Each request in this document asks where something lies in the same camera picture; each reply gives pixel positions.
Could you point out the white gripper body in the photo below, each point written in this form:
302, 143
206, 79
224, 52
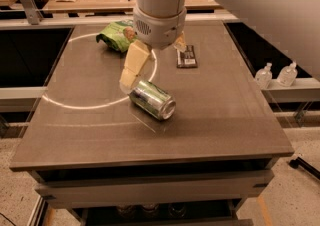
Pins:
160, 30

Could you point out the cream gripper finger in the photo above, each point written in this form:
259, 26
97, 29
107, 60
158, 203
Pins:
180, 43
136, 58

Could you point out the green soda can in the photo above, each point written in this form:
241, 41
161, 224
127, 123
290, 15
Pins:
153, 100

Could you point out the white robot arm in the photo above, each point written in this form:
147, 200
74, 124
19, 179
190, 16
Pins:
292, 26

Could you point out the dark chocolate bar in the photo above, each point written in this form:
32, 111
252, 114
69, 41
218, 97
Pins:
187, 59

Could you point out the green chip bag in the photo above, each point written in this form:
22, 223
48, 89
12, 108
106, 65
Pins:
118, 35

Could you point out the clear sanitizer bottle left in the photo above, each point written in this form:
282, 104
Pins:
264, 76

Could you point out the clear sanitizer bottle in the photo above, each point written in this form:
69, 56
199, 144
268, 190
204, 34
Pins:
264, 76
287, 75

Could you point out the clear sanitizer bottle right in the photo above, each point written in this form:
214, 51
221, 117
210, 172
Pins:
287, 75

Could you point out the grey table drawer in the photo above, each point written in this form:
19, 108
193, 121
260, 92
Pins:
155, 189

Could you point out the black stand leg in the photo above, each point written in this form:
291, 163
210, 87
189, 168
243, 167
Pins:
299, 162

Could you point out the metal bracket left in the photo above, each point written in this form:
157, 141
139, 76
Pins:
33, 15

